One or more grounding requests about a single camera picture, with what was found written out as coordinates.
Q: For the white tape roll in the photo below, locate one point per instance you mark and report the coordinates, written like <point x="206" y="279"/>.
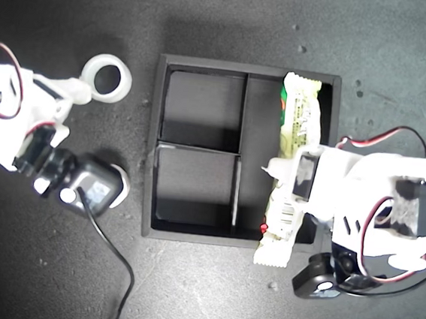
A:
<point x="126" y="83"/>
<point x="125" y="187"/>

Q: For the snack bar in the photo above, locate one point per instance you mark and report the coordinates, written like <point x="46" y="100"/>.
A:
<point x="300" y="115"/>

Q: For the black tray with wells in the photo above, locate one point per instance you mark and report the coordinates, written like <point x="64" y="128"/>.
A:
<point x="203" y="102"/>

